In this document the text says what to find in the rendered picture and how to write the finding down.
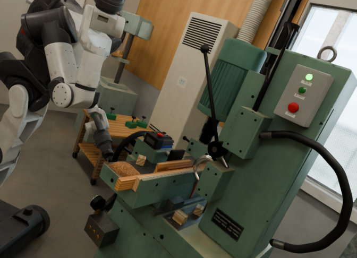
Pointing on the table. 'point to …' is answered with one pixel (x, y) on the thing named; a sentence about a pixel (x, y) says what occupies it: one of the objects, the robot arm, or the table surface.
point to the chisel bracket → (196, 148)
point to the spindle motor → (230, 76)
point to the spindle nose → (207, 131)
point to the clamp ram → (174, 154)
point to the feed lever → (214, 151)
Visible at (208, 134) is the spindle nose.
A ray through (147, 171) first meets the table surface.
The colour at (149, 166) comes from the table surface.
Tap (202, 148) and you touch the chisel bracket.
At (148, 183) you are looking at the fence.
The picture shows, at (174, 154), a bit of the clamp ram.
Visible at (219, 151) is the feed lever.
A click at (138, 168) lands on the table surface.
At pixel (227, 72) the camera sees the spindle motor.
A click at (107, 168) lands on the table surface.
